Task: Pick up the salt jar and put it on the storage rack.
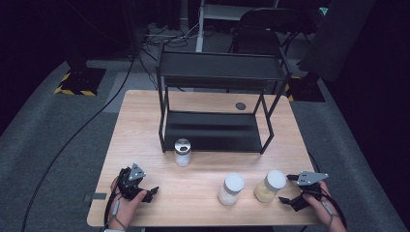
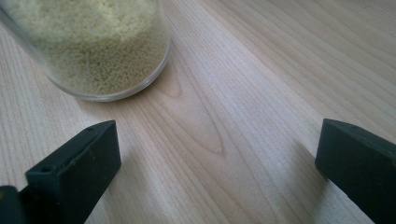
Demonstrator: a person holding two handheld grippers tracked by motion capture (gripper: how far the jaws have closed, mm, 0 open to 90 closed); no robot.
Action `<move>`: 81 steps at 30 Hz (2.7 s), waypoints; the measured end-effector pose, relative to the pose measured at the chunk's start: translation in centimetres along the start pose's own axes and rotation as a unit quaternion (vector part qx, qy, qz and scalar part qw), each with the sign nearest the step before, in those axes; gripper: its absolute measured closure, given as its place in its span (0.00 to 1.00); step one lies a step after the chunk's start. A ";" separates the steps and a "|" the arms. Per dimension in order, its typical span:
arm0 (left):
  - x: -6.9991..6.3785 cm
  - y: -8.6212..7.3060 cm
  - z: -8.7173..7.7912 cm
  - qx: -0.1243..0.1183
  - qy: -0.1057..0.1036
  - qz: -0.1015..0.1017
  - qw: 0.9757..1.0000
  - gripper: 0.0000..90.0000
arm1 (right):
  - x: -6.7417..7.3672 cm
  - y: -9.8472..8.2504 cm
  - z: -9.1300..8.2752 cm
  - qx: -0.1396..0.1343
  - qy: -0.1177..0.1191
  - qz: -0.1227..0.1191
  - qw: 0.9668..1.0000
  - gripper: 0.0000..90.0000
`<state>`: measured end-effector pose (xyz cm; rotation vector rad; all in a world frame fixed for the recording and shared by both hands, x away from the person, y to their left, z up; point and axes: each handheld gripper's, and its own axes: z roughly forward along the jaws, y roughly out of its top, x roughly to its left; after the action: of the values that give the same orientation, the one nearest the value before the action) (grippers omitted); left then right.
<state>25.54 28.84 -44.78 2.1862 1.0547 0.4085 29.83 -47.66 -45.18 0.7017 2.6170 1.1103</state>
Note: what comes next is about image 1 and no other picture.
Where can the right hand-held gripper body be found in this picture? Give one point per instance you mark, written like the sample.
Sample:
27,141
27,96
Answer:
308,187

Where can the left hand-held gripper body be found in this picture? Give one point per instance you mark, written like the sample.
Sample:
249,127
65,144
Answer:
129,187

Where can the white-lidded jar of yellow powder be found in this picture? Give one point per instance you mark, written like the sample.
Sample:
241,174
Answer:
269,188

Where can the glass shaker with metal lid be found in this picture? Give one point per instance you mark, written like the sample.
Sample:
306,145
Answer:
182,153

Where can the white-lidded jar of white powder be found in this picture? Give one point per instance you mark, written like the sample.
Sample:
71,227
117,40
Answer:
230,190

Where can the black metal two-tier rack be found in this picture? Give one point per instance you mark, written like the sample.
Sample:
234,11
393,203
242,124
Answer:
212,130

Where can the person's left hand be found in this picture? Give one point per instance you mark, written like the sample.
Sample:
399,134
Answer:
126,209

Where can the person's right hand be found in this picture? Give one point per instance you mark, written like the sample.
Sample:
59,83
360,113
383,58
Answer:
320,206

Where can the grey tape strip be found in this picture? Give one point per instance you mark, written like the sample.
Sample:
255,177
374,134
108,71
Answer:
96,197

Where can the dark round table grommet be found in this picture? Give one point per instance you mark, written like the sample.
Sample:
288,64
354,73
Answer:
240,106

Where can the grey padded panel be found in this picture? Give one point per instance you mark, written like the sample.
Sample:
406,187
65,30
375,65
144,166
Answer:
335,38

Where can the black folding chair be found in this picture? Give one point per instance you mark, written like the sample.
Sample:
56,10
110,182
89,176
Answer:
257,35

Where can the white metal stand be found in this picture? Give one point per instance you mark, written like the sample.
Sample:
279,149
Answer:
200,29

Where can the hazard-striped black base plate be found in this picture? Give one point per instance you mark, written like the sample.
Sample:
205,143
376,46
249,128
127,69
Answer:
82,80
306,90

